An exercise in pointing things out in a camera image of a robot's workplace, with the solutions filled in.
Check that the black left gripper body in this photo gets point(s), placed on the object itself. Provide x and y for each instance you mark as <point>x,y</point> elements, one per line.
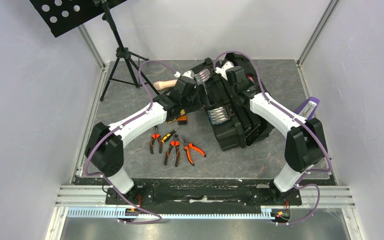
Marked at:
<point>186,101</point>

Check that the black plastic toolbox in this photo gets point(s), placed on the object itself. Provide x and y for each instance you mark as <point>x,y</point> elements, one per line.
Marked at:
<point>233,125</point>

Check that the orange cutting pliers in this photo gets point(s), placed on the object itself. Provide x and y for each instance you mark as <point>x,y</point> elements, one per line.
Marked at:
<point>188,146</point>

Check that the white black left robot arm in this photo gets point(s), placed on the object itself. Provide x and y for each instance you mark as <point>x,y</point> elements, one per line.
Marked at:
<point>105,147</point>

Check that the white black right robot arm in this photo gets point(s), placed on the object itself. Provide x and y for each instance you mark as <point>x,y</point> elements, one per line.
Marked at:
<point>305,143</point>

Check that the purple plastic scraper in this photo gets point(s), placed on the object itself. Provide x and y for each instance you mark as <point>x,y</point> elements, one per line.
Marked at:
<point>308,108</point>

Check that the black tripod music stand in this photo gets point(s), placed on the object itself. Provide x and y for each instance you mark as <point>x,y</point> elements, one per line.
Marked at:
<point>62,16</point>

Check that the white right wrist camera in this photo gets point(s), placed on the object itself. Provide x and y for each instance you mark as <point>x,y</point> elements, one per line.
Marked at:
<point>224,68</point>

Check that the beige wooden handle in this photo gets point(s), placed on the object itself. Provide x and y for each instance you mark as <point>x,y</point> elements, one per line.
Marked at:
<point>161,85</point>

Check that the wire brush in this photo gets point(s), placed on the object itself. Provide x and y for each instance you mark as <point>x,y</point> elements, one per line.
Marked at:
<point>182,120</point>

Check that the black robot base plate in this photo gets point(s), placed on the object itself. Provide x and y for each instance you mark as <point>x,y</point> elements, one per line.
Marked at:
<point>208,195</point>

